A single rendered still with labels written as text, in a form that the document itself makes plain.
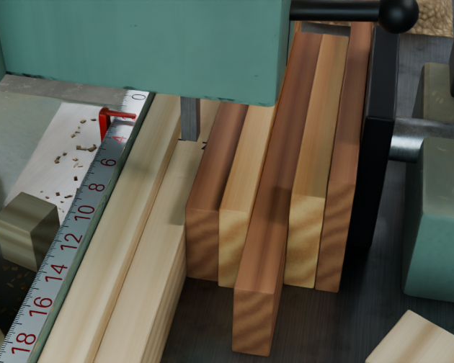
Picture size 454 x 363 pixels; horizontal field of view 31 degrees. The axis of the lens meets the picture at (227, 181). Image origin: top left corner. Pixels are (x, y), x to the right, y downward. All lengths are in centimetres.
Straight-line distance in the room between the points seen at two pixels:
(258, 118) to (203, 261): 9
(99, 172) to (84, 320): 9
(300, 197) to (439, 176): 8
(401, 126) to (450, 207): 6
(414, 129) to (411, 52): 19
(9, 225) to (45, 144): 14
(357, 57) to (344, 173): 10
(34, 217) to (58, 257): 19
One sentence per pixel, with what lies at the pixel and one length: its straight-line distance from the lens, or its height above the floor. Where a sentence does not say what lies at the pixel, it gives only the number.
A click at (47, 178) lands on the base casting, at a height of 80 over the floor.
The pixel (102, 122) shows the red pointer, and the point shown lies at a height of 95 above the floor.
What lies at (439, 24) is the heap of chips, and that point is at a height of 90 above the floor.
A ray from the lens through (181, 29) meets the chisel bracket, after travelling 38.
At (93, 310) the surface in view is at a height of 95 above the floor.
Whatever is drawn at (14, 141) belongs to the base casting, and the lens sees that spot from 71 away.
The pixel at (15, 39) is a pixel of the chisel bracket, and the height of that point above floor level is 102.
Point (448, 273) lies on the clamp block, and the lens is 44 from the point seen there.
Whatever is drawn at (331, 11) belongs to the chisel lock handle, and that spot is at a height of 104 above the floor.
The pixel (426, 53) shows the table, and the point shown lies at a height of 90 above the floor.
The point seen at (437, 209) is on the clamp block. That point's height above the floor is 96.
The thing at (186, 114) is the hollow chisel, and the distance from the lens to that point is 44.
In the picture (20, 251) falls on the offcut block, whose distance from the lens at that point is 59.
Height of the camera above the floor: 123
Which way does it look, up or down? 41 degrees down
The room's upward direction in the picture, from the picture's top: 1 degrees clockwise
